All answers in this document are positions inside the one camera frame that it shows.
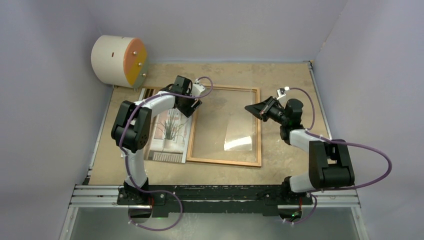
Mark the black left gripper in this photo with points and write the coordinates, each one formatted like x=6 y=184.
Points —
x=194 y=103

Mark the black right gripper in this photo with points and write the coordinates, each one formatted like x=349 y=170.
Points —
x=265 y=104

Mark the wooden picture frame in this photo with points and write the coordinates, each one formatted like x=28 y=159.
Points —
x=225 y=162

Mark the plant photo print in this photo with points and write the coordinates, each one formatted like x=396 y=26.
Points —
x=159 y=135

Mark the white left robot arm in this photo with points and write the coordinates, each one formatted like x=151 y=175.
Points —
x=136 y=180

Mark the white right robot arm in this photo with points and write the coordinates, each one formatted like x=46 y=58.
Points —
x=329 y=163

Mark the white cylindrical drum cabinet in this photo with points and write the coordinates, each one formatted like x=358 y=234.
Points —
x=120 y=61

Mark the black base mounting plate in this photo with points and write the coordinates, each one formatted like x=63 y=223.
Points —
x=267 y=200

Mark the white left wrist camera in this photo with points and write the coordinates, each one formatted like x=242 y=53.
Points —
x=197 y=89

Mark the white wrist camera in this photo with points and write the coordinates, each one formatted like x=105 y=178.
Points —
x=197 y=89
x=282 y=93

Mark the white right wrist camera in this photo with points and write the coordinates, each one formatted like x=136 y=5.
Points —
x=282 y=93

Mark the aluminium extrusion rail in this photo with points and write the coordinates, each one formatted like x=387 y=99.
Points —
x=107 y=195

